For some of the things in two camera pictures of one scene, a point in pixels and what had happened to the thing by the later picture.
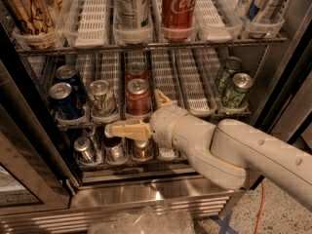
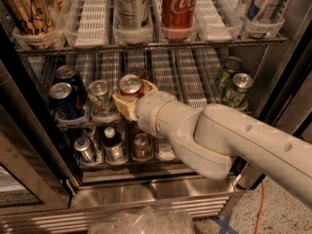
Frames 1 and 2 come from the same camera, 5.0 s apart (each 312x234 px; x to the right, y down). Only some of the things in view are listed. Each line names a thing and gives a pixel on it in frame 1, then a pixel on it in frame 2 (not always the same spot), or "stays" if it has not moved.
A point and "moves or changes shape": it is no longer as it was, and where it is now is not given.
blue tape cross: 223,224 stays
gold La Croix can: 33,12 stays
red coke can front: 138,97 moves or changes shape
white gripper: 163,123 → 150,110
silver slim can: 84,149 stays
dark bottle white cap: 114,149 stays
